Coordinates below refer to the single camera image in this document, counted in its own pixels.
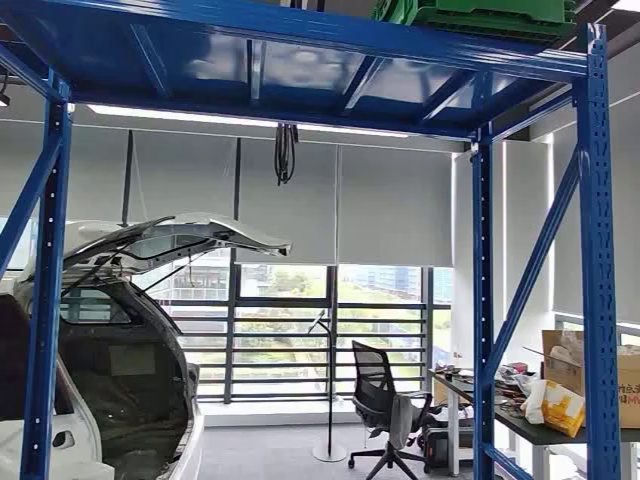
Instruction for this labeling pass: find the blue steel shelf rack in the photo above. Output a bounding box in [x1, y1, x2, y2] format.
[0, 0, 623, 480]

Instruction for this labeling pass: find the yellow white package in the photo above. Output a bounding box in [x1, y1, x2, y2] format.
[540, 380, 586, 439]

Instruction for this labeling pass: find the long ceiling light strip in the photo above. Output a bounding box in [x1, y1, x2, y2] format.
[85, 102, 412, 140]

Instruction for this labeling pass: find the black floor lamp stand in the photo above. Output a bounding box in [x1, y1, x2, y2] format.
[307, 309, 349, 464]

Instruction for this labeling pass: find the black equipment case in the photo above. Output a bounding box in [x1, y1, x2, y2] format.
[421, 423, 475, 470]

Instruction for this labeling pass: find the open brown cardboard box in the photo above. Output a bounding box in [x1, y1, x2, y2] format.
[541, 329, 640, 429]

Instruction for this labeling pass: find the white car body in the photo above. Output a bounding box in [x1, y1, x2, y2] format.
[0, 211, 294, 480]

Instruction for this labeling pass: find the hanging black cable bundle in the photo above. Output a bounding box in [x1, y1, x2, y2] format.
[273, 123, 300, 187]

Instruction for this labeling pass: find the dark window railing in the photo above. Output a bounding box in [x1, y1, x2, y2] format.
[131, 263, 455, 405]

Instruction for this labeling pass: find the grey garment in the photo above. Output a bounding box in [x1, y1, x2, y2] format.
[389, 394, 414, 452]

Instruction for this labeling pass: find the black mesh office chair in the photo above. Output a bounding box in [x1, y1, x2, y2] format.
[348, 340, 434, 480]

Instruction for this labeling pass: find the grey roller blind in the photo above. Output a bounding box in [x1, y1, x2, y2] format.
[0, 119, 340, 268]
[551, 92, 640, 326]
[337, 144, 454, 268]

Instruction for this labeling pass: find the white plastic bag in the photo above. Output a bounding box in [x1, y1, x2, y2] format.
[521, 377, 549, 425]

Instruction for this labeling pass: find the green plastic crate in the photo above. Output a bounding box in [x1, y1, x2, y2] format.
[371, 0, 577, 42]

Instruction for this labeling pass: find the black top desk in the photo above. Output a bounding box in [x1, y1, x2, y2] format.
[427, 369, 640, 480]

